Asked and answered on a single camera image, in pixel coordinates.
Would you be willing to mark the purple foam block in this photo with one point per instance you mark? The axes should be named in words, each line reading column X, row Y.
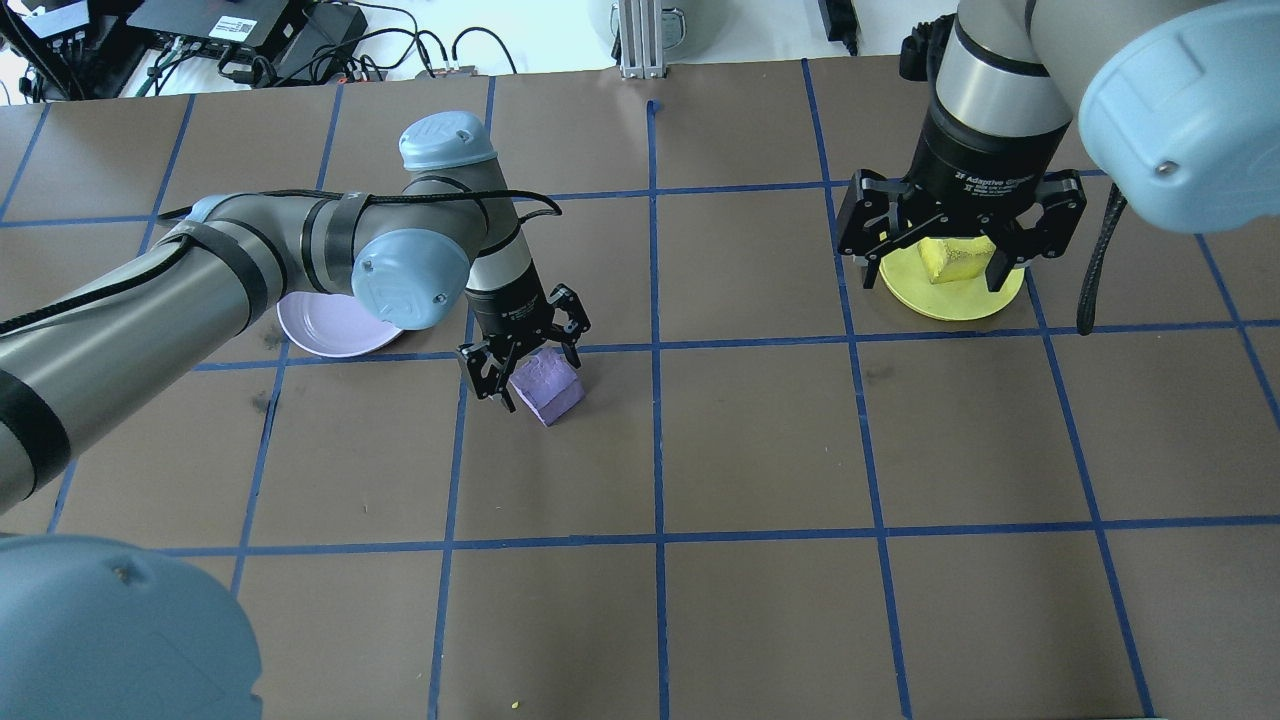
column 548, row 390

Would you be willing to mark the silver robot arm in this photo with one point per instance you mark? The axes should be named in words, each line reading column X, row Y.
column 150, row 310
column 1180, row 100

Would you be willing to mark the yellow foam block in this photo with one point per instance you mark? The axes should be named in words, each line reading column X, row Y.
column 950, row 260

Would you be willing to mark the yellow round plate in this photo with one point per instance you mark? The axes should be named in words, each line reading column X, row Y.
column 950, row 302

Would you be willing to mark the light purple round plate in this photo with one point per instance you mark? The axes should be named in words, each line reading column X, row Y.
column 330, row 330

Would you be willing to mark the small black power adapter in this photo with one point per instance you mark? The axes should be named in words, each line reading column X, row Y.
column 838, row 20

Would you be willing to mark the small gray connector hub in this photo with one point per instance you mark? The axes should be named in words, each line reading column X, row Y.
column 460, row 70

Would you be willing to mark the black power brick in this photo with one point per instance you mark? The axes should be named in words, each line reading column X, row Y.
column 330, row 30

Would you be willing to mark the black box with white label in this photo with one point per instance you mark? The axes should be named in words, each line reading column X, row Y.
column 180, row 15

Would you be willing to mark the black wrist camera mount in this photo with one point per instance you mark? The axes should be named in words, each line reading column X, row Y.
column 922, row 50

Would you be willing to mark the aluminium frame post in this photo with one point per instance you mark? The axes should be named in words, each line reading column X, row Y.
column 643, row 40

